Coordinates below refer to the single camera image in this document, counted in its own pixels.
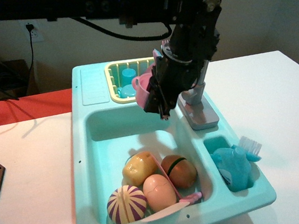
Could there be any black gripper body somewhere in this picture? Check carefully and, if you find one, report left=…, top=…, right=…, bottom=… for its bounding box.
left=148, top=0, right=221, bottom=103

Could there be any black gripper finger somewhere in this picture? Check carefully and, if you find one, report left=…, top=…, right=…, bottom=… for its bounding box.
left=143, top=86, right=160, bottom=114
left=159, top=92, right=177, bottom=120

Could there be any pink plastic toy cup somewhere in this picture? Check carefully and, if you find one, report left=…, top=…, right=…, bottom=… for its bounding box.
left=131, top=73, right=152, bottom=109

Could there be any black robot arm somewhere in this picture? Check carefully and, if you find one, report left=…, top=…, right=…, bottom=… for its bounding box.
left=0, top=0, right=222, bottom=120

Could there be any blue toy cup lying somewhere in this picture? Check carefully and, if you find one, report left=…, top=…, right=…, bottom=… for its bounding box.
left=118, top=84, right=136, bottom=99

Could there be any blue toy cup upright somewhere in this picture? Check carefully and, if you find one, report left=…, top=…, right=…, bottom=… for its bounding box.
left=121, top=68, right=137, bottom=87

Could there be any teal toy sink unit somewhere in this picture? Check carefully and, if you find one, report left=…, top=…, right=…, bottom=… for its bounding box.
left=72, top=63, right=276, bottom=224

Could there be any pink toy fork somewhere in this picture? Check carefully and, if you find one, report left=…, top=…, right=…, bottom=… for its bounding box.
left=161, top=39, right=169, bottom=46

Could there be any grey toy faucet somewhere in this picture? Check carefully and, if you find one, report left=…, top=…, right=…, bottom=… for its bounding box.
left=178, top=60, right=219, bottom=130

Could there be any teal pink toy plate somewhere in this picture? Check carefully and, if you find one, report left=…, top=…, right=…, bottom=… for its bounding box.
left=152, top=49, right=162, bottom=62

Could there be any yellow dish drying rack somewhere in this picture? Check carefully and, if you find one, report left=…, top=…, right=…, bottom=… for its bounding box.
left=104, top=57, right=154, bottom=104

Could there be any yellow toy potato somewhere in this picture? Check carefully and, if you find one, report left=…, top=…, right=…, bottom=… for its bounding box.
left=122, top=151, right=157, bottom=187

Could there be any brown toy kiwi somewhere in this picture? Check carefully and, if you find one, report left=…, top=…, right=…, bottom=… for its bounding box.
left=161, top=154, right=197, bottom=189

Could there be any beige toy egg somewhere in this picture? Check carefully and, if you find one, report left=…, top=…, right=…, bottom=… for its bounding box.
left=143, top=174, right=177, bottom=212

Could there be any blue toy soap bottle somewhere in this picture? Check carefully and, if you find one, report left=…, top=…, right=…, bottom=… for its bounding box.
left=211, top=146, right=252, bottom=192

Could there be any blue white dish brush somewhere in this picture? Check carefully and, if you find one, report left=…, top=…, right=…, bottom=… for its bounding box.
left=231, top=136, right=262, bottom=162

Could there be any pink white toy spatula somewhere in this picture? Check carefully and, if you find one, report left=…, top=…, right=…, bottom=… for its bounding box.
left=141, top=155, right=202, bottom=222

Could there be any purple striped toy onion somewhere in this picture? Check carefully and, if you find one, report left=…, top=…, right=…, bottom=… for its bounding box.
left=107, top=185, right=147, bottom=224

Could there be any dark furniture at left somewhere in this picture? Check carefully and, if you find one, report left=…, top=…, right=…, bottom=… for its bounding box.
left=0, top=59, right=39, bottom=101

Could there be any red cloth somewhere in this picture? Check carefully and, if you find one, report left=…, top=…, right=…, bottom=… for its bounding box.
left=0, top=89, right=72, bottom=126

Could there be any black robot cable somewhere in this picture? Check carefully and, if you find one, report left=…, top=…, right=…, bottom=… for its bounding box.
left=72, top=13, right=174, bottom=45

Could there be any white wall outlet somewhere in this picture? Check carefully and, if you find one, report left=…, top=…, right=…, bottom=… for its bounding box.
left=18, top=19, right=44, bottom=43

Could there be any black power cord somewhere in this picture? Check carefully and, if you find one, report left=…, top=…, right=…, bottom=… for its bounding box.
left=18, top=23, right=39, bottom=97

